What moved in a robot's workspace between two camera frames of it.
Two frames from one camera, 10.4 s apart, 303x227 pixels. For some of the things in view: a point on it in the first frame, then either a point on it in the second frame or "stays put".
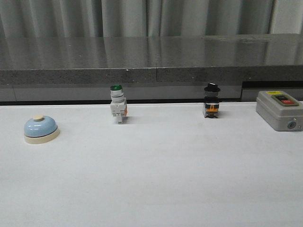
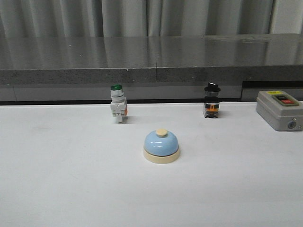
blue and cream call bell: x=40 y=129 -> x=161 y=147
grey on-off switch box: x=280 y=109 stays put
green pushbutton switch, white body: x=118 y=103 stays put
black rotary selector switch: x=211 y=100 stays put
